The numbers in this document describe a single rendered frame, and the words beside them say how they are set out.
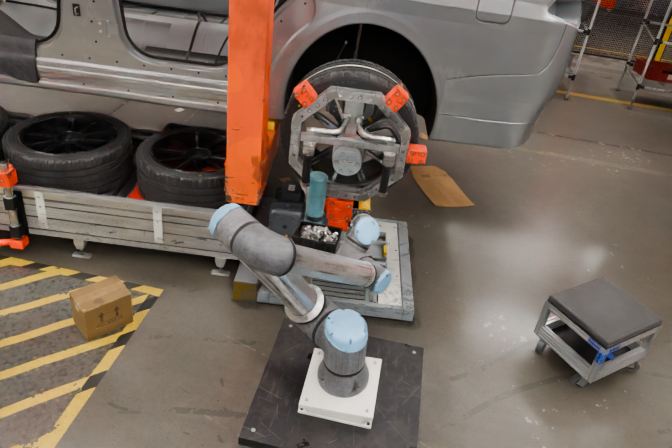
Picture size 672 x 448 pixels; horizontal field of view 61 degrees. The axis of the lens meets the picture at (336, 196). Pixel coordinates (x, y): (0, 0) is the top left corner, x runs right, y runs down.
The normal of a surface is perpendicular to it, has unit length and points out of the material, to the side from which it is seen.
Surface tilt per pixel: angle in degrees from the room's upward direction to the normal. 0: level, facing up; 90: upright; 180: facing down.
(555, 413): 0
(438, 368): 0
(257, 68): 90
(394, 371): 0
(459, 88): 90
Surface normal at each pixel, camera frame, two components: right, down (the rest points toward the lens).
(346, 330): 0.10, -0.79
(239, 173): -0.06, 0.51
